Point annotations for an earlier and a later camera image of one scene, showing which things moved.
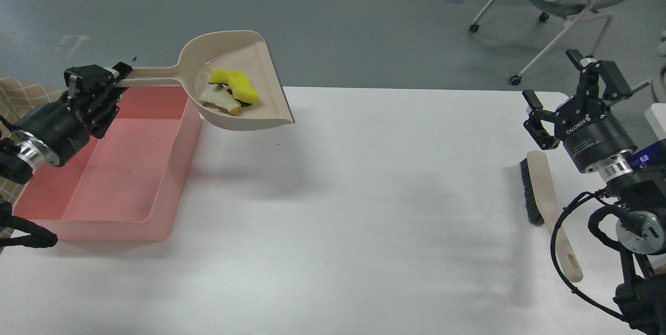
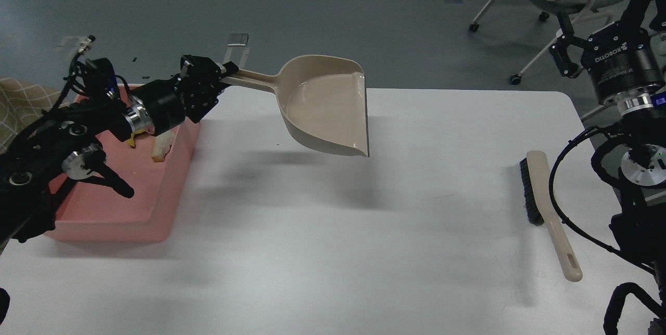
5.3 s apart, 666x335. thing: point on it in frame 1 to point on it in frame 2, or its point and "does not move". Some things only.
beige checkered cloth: x=17 y=95 does not move
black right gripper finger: x=534 y=125 to x=559 y=50
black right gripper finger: x=614 y=86 to x=632 y=16
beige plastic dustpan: x=236 y=51 to x=323 y=98
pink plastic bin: x=127 y=185 does not move
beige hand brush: x=542 y=207 does not move
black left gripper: x=55 y=124 to x=196 y=89
